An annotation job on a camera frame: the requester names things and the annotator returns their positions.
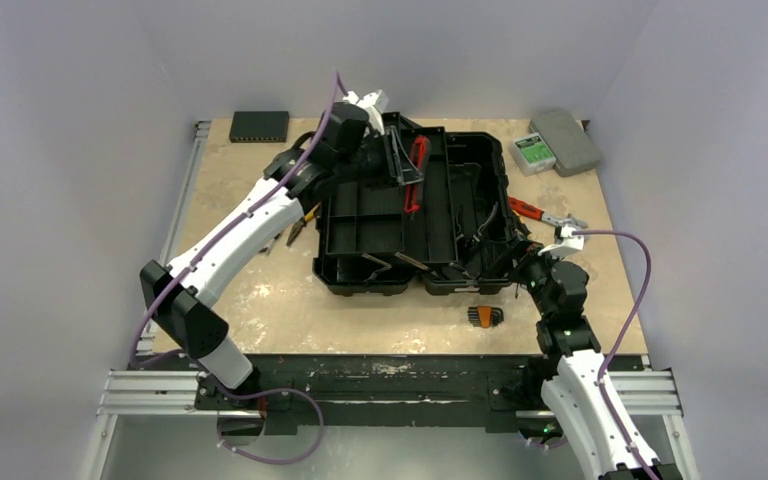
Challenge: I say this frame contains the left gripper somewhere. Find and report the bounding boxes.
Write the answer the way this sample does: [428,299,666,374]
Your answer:
[336,126,420,191]

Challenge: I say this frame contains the red black utility knife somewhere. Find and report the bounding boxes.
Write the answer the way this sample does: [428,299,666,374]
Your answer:
[404,135,431,215]

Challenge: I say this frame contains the black plastic toolbox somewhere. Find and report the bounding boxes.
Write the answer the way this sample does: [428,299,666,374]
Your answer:
[312,113,526,296]

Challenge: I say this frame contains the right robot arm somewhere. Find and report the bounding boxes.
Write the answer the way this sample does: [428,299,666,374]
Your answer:
[509,227,682,479]

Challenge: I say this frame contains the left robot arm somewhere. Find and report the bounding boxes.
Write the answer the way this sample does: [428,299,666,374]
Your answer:
[140,91,422,409]

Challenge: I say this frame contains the orange hex key set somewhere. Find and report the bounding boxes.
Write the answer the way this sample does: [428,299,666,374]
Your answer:
[467,306,504,329]

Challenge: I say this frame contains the green white small box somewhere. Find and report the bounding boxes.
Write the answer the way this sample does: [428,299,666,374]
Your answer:
[510,133,556,176]

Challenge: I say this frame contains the grey plastic case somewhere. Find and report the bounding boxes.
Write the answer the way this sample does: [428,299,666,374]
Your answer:
[530,109,604,177]

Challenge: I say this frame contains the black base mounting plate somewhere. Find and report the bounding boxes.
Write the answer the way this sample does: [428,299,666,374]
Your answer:
[195,354,644,439]

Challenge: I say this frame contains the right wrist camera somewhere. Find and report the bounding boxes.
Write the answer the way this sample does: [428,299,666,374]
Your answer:
[538,224,585,259]

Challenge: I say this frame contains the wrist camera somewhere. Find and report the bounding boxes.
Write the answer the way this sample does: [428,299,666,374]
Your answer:
[538,224,585,259]
[342,90,389,135]

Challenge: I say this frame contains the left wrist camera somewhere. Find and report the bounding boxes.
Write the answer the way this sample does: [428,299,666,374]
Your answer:
[342,90,389,135]

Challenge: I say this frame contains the yellow handled pliers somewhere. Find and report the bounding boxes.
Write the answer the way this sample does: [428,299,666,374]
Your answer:
[259,203,321,255]

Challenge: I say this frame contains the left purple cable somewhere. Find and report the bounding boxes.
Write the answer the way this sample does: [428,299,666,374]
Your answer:
[126,69,349,369]

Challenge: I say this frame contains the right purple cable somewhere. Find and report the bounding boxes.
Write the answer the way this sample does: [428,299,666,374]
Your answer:
[569,228,664,480]

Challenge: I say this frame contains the black network switch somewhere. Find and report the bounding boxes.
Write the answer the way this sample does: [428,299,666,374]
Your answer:
[228,111,290,143]

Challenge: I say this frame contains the aluminium frame rail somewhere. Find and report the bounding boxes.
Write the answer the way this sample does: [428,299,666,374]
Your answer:
[137,119,213,342]

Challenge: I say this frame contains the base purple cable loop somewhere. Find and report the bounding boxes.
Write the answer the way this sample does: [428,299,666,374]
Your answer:
[216,387,328,467]

